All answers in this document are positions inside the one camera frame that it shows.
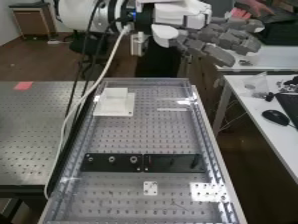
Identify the clear box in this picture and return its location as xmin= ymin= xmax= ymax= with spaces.
xmin=38 ymin=77 xmax=249 ymax=224

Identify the black keyboard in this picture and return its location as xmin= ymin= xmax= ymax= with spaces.
xmin=275 ymin=92 xmax=298 ymax=129

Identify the small white box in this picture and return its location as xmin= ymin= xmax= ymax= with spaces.
xmin=92 ymin=86 xmax=136 ymax=118

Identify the small white square plate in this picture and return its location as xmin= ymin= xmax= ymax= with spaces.
xmin=142 ymin=180 xmax=159 ymax=198

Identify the clear plastic bag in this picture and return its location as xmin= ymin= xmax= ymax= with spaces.
xmin=241 ymin=71 xmax=271 ymax=98

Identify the black cable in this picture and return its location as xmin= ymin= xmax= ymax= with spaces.
xmin=70 ymin=31 xmax=110 ymax=118
xmin=64 ymin=2 xmax=102 ymax=116

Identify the thin stick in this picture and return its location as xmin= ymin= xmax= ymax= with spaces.
xmin=190 ymin=154 xmax=199 ymax=169

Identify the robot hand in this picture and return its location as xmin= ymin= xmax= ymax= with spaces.
xmin=134 ymin=0 xmax=266 ymax=68

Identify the brown cabinet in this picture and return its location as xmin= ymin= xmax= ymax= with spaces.
xmin=9 ymin=2 xmax=57 ymax=38

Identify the white cable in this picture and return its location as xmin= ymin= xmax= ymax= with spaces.
xmin=42 ymin=24 xmax=134 ymax=200

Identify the wooden chopstick with black end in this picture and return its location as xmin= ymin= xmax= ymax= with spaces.
xmin=155 ymin=107 xmax=190 ymax=112

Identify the person's hand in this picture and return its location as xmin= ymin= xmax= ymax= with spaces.
xmin=241 ymin=0 xmax=277 ymax=16

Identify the black computer mouse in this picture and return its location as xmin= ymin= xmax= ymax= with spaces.
xmin=261 ymin=109 xmax=291 ymax=127

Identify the red tape patch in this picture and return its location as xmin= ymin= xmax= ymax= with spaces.
xmin=12 ymin=81 xmax=34 ymax=91

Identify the white desk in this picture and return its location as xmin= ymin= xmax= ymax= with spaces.
xmin=215 ymin=43 xmax=298 ymax=73
xmin=211 ymin=73 xmax=298 ymax=185

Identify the black plate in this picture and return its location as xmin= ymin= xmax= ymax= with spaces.
xmin=80 ymin=152 xmax=207 ymax=174

